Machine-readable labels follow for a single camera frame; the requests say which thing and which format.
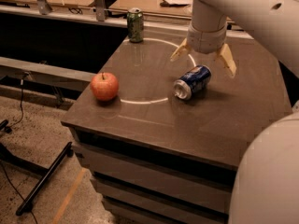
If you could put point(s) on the black metal stand base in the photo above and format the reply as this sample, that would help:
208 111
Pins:
43 173

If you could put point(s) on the green soda can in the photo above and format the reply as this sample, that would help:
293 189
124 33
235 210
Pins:
135 24

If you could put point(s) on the metal bracket post middle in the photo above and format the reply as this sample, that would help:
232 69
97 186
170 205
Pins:
100 10

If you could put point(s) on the red apple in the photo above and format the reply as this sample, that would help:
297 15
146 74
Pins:
104 86

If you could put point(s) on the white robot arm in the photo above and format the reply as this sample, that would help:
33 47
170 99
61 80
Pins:
266 189

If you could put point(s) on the blue pepsi can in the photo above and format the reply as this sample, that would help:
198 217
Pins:
191 82

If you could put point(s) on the metal bracket post left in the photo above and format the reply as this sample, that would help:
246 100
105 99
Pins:
44 7

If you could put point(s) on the metal bracket post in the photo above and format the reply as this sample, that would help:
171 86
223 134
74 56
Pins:
44 7
100 10

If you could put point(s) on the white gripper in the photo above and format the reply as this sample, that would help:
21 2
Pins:
206 41

